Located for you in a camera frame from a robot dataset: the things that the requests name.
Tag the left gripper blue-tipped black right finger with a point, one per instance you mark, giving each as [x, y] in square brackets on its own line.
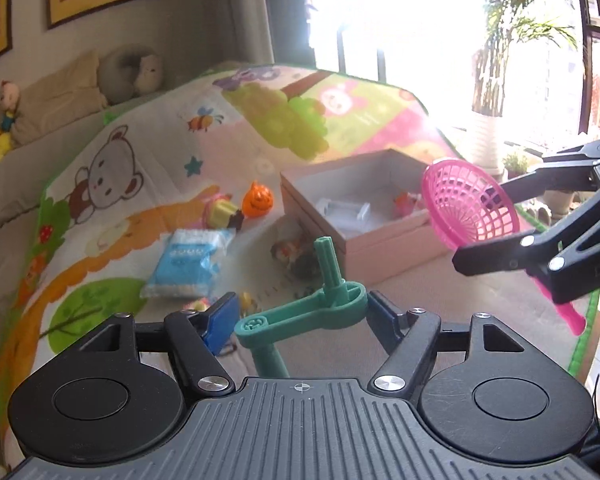
[412, 341]

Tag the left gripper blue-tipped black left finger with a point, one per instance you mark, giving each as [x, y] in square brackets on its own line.
[193, 340]

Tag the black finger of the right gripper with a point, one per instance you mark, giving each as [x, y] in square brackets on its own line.
[565, 258]
[571, 170]

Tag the yellow pink toy camera keychain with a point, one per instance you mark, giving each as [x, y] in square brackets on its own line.
[248, 305]

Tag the blue white tissue packet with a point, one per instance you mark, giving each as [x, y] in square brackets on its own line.
[189, 265]

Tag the teal plastic crank handle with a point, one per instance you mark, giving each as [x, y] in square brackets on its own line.
[336, 305]

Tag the pink plastic mesh scoop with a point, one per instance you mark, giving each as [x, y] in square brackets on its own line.
[473, 216]

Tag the dark-haired doll figurine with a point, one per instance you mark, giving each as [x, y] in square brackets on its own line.
[297, 255]

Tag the orange pumpkin toy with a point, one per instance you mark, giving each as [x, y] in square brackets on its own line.
[258, 201]

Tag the yellow pink cupcake toy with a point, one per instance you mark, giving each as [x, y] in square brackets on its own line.
[220, 213]

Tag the pink cardboard box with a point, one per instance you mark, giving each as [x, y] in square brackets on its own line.
[365, 224]

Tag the potted palm plant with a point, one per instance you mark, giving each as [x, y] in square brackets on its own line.
[508, 22]

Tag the grey sofa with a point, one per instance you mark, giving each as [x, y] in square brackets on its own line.
[20, 185]

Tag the beige plush pillow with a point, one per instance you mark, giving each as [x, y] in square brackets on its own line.
[59, 99]

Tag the grey sheep plush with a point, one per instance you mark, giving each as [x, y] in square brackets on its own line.
[129, 71]

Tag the small doll plush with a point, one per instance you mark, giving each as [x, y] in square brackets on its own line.
[9, 100]

